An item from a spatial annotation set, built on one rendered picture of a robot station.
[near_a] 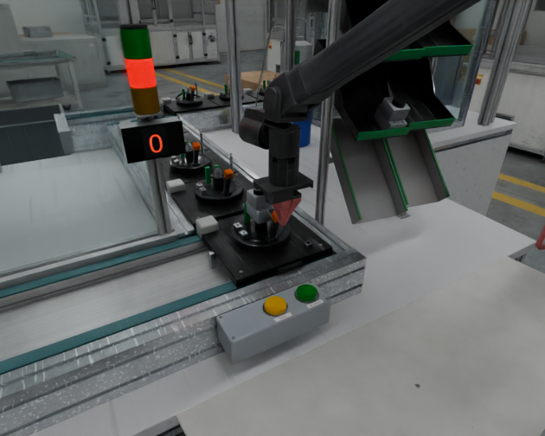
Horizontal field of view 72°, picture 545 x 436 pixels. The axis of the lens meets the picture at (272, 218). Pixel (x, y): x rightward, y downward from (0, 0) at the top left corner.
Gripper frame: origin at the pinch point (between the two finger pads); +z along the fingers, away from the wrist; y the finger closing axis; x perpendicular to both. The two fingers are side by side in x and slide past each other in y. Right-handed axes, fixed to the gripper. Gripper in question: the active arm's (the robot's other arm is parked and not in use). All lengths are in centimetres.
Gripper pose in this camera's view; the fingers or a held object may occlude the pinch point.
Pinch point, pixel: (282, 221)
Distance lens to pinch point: 77.2
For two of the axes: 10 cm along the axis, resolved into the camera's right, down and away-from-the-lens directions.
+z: -0.1, 8.6, 5.0
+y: -8.7, 2.4, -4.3
